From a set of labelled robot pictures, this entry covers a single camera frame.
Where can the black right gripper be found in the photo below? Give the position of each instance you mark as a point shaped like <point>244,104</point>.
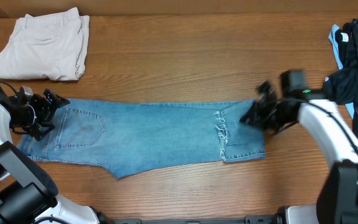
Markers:
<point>253,118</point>

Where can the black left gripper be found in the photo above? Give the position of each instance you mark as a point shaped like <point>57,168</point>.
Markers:
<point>46,110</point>

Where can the blue denim jeans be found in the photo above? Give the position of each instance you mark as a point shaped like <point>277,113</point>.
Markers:
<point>129,138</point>

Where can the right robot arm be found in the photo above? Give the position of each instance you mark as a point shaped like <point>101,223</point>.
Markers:
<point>312,108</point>

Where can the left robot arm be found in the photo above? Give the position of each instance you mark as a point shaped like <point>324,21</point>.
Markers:
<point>27,192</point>

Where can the folded beige trousers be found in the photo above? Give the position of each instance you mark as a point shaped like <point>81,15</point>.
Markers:
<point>52,46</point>

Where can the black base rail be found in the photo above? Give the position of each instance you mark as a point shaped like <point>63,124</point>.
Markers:
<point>248,219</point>

